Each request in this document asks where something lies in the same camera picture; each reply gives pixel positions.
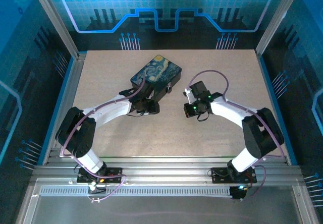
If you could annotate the black connector box with light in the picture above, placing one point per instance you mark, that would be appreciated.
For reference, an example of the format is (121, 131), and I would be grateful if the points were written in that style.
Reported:
(237, 193)

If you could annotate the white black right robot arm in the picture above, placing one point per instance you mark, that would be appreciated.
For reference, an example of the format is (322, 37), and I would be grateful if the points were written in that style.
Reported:
(232, 110)

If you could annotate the starry night patterned box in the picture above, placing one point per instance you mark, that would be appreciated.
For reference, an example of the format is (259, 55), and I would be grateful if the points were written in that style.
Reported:
(156, 70)

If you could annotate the grey aluminium table rail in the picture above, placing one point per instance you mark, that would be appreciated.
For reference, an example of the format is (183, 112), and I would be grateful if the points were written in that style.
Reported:
(72, 87)

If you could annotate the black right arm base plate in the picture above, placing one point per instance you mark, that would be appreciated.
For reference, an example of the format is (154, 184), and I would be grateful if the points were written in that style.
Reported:
(219, 176)

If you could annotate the aluminium frame cross rail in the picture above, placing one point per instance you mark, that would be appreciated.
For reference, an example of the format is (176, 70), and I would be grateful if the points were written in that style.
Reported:
(164, 169)

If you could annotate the aluminium frame post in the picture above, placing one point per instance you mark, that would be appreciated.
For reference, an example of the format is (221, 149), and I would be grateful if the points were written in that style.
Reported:
(59, 22)
(277, 19)

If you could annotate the blue table edge strip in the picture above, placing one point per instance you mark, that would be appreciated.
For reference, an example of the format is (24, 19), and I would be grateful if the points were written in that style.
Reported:
(272, 95)
(64, 87)

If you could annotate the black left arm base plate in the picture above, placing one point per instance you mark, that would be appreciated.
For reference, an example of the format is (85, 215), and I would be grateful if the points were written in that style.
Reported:
(113, 179)

